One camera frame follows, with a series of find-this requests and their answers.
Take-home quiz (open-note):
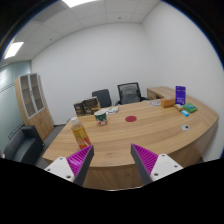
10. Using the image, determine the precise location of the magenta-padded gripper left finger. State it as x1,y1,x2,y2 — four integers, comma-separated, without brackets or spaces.
44,144,95,187

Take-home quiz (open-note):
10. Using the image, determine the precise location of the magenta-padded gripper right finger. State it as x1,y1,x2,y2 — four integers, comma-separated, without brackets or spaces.
130,143,184,186

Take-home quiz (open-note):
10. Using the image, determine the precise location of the yellow-labelled drink bottle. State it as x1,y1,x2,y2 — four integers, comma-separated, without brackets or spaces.
70,116,92,150

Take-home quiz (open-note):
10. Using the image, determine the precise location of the dark leather armchair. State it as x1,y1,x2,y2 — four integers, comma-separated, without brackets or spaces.
3,125,45,166

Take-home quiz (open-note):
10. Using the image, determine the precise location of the flat round red coaster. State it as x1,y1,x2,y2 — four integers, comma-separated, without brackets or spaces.
124,115,138,123

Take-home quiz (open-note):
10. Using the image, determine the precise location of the wooden glass-door shelf unit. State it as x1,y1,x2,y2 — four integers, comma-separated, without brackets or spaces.
14,73,55,141

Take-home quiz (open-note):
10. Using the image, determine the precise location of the small brown cardboard box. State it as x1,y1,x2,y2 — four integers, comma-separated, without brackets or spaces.
73,101,86,117

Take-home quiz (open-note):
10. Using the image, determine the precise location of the orange cardboard box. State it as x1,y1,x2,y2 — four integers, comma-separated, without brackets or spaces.
160,97,176,109

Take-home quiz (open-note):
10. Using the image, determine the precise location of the green and white mug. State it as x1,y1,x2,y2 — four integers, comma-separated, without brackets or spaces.
93,109,110,127

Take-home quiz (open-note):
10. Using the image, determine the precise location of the green flat box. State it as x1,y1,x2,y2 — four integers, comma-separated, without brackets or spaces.
181,102,198,114

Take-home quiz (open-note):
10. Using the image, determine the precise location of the brown box with tan side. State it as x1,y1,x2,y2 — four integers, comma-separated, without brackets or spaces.
84,102,102,116

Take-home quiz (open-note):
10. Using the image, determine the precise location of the upright purple box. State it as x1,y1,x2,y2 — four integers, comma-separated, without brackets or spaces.
175,85,187,106

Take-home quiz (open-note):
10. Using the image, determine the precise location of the wooden side desk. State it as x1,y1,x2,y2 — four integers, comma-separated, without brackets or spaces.
146,86,178,101

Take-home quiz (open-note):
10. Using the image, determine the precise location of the black mesh office chair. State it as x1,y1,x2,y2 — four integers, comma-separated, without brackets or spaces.
115,81,148,106

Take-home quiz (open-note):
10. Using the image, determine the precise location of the black padded office chair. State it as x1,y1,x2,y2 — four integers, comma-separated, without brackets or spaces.
91,88,113,109

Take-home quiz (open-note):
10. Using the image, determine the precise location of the rectangular ceiling light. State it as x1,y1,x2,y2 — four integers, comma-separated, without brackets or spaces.
61,0,98,8
3,41,25,60

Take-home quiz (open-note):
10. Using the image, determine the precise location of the white sheet with grey ring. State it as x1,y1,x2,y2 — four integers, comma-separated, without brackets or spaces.
148,99,163,108

